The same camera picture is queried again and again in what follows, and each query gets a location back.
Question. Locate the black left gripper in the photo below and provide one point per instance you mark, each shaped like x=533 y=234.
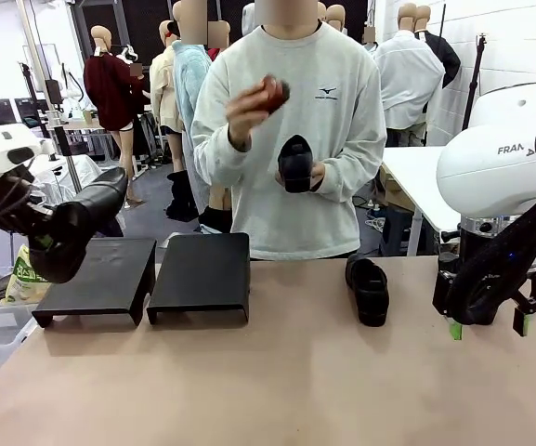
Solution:
x=21 y=209

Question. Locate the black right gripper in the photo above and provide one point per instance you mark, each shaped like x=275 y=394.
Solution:
x=481 y=246

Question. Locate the black chunky loafer shoe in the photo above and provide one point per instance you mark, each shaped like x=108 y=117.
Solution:
x=369 y=288
x=295 y=162

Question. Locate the reddish brown shoe brush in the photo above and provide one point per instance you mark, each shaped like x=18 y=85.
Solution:
x=274 y=95

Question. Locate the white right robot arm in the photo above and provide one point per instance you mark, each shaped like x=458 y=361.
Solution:
x=490 y=172

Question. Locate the person right forearm grey sleeve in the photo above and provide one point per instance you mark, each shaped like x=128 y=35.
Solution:
x=216 y=162

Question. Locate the person left forearm grey sleeve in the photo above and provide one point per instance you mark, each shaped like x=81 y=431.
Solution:
x=351 y=181

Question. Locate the black metal shoe stand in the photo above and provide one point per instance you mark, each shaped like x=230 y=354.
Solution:
x=105 y=279
x=202 y=274

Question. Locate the person left hand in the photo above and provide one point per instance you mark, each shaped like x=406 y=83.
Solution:
x=318 y=176

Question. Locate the person right hand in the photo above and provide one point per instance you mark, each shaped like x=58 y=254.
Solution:
x=244 y=116

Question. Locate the green and white bag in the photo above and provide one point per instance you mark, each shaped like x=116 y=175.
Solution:
x=21 y=279

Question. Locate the white cloth cover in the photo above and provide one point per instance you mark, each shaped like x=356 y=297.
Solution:
x=86 y=162

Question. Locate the black equipment case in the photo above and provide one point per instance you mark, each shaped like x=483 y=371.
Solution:
x=397 y=232

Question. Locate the black boots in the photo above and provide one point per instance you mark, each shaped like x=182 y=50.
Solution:
x=179 y=200

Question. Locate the black rectangular box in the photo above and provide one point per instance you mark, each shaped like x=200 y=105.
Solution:
x=54 y=92

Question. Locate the slanted black tripod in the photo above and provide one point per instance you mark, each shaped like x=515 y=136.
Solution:
x=30 y=81

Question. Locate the mannequin in maroon sweater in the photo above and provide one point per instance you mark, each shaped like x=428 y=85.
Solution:
x=109 y=93

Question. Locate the cardboard box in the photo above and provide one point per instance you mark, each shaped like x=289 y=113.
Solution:
x=390 y=186

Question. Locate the large white table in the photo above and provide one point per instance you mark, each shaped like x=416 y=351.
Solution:
x=416 y=167

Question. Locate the mannequin in beige shirt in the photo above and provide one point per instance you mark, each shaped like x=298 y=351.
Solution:
x=163 y=93

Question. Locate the mannequin in light blue shirt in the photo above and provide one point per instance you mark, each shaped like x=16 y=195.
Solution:
x=188 y=79

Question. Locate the person in grey sweatshirt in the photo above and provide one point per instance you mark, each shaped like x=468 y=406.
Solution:
x=295 y=223

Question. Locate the tall black tripod pole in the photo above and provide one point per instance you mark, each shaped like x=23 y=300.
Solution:
x=475 y=79

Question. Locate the mannequin in white shirt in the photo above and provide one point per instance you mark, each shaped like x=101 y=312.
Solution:
x=407 y=79

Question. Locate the mannequin in black jacket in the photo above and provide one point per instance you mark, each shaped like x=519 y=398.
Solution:
x=448 y=60

